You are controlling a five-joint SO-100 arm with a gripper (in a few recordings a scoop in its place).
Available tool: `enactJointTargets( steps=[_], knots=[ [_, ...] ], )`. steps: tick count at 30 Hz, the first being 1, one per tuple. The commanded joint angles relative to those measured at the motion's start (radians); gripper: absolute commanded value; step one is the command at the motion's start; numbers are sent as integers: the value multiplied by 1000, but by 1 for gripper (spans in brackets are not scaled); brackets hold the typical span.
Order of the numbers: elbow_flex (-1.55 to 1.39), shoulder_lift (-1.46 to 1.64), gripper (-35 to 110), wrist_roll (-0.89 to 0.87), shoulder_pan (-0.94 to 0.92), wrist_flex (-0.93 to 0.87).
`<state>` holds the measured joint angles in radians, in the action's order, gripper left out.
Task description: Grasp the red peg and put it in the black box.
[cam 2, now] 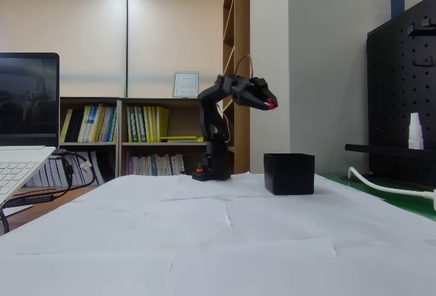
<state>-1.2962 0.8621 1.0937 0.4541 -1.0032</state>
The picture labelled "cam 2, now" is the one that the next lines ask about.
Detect black open box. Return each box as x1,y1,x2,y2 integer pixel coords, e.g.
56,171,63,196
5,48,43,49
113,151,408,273
264,153,315,196

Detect tall wooden bookcase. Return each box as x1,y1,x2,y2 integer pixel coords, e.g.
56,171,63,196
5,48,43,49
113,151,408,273
222,0,251,176

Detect framed white certificate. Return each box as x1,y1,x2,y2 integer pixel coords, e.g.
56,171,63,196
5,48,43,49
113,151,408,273
172,72,201,99

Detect low wooden bookcase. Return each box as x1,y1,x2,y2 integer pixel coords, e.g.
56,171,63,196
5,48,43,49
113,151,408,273
117,97,219,177
59,97,120,188

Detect flat yellow book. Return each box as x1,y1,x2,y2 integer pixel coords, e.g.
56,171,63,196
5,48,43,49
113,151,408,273
159,135,200,142

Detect beige roller blind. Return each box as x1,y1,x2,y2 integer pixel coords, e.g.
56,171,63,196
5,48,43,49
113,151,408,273
128,0,228,99
0,0,127,99

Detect wide yellow binder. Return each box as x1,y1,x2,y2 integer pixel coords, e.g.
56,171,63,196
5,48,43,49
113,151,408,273
156,106,170,143

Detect black orange table clamp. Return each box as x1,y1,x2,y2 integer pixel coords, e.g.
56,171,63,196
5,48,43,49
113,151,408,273
191,162,208,183

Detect black pegboard shelf bar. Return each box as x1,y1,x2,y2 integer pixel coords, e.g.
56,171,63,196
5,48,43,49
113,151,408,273
344,143,436,160

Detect black pegboard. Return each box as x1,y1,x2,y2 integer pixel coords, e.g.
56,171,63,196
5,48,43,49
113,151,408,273
367,0,436,188

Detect small white bottle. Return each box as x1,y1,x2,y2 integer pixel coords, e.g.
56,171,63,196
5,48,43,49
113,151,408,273
407,112,426,149

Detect white paper sheets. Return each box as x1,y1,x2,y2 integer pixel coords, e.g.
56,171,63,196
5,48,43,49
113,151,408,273
320,172,436,222

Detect white laptop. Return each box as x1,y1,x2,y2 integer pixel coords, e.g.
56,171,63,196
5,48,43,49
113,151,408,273
0,53,61,208

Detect white power strip cable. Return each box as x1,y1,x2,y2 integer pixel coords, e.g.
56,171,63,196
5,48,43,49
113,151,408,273
347,166,426,196

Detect thick black laptop cable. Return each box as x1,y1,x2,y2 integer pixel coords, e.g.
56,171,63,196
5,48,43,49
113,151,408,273
52,149,99,193

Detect thin black laptop cable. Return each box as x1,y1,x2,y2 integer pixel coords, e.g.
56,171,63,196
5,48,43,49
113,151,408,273
0,158,75,210

